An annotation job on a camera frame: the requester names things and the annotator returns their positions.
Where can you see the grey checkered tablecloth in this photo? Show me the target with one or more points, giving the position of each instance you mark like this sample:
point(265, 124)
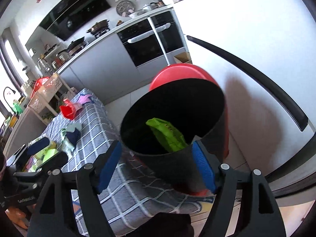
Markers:
point(103, 191)

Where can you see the black built-in oven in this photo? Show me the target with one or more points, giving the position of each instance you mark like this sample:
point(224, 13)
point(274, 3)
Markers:
point(141, 44)

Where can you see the teal and navy snack bag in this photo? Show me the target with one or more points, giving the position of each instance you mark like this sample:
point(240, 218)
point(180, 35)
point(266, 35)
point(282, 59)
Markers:
point(70, 136)

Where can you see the white stick vacuum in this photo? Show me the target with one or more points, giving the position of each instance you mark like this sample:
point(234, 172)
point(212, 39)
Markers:
point(158, 39)

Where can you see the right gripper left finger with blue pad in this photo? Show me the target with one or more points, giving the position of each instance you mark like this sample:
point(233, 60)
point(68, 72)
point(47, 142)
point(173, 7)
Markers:
point(92, 179)

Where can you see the black faucet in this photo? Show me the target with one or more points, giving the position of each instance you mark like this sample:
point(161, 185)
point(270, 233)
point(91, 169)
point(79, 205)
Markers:
point(9, 96)

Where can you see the white kitchen counter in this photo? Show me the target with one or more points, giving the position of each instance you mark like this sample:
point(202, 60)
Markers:
point(115, 30)

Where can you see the round metal wall rack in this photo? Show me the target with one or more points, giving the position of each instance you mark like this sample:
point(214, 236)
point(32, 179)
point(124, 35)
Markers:
point(125, 8)

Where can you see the red plastic basket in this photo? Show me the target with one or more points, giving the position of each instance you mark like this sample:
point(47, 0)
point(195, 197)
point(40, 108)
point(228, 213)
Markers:
point(40, 82)

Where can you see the beige storage rack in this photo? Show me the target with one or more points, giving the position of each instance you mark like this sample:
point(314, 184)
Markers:
point(41, 98)

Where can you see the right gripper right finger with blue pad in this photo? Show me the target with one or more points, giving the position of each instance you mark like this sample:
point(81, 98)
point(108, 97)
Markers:
point(221, 181)

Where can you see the black range hood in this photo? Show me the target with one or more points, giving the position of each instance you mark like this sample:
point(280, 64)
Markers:
point(70, 15)

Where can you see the red plastic chair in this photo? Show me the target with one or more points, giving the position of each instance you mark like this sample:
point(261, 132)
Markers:
point(182, 72)

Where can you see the black trash bin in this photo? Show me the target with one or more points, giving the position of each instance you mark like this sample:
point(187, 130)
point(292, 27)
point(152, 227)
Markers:
point(136, 138)

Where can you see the red crumpled plastic bag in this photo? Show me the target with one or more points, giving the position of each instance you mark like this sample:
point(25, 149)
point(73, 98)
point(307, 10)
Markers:
point(69, 109)

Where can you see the black wok on stove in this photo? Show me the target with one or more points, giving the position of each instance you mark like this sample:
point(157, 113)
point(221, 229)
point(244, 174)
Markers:
point(98, 27)

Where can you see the pink paper piece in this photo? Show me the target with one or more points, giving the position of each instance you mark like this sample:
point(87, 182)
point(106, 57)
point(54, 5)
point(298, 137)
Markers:
point(83, 99)

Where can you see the cardboard box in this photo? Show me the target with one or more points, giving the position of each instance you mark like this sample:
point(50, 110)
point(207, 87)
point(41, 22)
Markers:
point(183, 58)

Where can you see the white refrigerator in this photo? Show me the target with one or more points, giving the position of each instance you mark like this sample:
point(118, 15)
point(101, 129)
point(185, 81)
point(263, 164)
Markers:
point(262, 54)

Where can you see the black frying pan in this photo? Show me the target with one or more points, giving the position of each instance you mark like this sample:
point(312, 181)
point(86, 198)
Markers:
point(76, 46)

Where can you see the green snack wrapper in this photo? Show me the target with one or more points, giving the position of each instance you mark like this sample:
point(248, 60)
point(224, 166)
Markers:
point(167, 135)

